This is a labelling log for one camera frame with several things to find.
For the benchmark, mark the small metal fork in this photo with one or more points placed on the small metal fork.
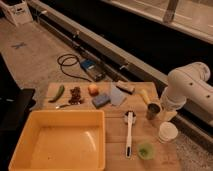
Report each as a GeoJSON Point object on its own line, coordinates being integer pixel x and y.
{"type": "Point", "coordinates": [62, 106]}

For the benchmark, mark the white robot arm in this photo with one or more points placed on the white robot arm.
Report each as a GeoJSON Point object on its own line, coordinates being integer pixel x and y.
{"type": "Point", "coordinates": [188, 82]}

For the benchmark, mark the metal cup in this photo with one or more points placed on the metal cup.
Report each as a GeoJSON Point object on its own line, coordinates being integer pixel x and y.
{"type": "Point", "coordinates": [152, 110]}

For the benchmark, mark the white paper cup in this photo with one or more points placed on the white paper cup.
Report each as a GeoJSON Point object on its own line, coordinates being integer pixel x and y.
{"type": "Point", "coordinates": [167, 132]}

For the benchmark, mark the orange toy fruit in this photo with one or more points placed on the orange toy fruit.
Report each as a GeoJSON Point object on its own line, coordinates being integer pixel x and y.
{"type": "Point", "coordinates": [93, 89]}

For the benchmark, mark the light blue cloth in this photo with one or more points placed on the light blue cloth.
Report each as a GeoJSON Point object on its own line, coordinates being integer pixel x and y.
{"type": "Point", "coordinates": [117, 96]}

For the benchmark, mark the brown block eraser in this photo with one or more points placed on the brown block eraser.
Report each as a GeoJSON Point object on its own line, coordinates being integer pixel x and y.
{"type": "Point", "coordinates": [125, 87]}

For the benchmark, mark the blue black power box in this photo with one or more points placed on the blue black power box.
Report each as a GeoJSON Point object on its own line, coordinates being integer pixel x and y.
{"type": "Point", "coordinates": [92, 69]}

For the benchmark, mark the dark red grape bunch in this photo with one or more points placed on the dark red grape bunch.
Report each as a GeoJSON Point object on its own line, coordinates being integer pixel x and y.
{"type": "Point", "coordinates": [76, 98]}

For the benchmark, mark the wooden board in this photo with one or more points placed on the wooden board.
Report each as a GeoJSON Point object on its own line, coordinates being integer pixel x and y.
{"type": "Point", "coordinates": [165, 156]}

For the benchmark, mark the yellow toy banana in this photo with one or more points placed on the yellow toy banana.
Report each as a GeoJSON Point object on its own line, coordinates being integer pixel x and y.
{"type": "Point", "coordinates": [143, 93]}

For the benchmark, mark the white dish brush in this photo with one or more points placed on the white dish brush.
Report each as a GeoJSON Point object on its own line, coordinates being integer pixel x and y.
{"type": "Point", "coordinates": [129, 119]}

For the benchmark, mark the green chili pepper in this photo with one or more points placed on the green chili pepper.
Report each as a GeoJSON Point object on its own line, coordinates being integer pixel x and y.
{"type": "Point", "coordinates": [58, 94]}

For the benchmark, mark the yellow plastic bin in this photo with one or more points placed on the yellow plastic bin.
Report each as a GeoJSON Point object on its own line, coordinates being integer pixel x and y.
{"type": "Point", "coordinates": [61, 140]}

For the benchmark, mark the black chair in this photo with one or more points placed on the black chair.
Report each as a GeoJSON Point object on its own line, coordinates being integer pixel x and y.
{"type": "Point", "coordinates": [15, 104]}

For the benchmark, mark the white crate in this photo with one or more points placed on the white crate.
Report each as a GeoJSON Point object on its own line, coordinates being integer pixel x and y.
{"type": "Point", "coordinates": [18, 14]}

